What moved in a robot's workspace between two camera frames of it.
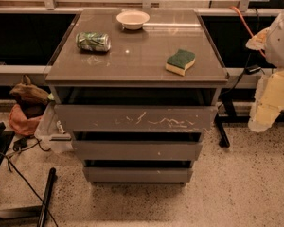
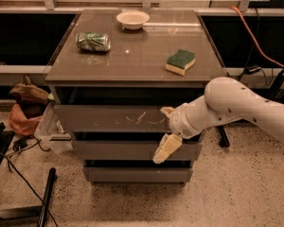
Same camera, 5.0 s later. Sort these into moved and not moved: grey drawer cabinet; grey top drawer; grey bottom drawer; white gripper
Moved: white gripper
Not moved: grey drawer cabinet; grey bottom drawer; grey top drawer
